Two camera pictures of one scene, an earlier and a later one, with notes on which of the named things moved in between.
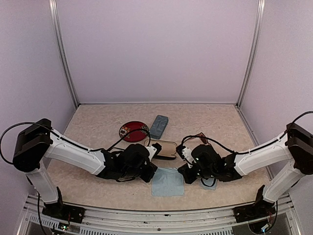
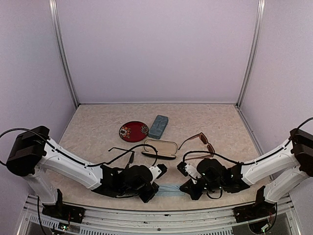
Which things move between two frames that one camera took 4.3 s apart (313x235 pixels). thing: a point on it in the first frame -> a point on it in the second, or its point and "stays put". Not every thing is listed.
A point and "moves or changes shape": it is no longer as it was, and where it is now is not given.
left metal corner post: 55,21 stays put
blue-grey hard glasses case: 158,127 stays put
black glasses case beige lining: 168,148 stays put
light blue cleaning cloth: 167,181 moves or changes shape
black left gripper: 146,177 -> 145,198
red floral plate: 136,135 stays put
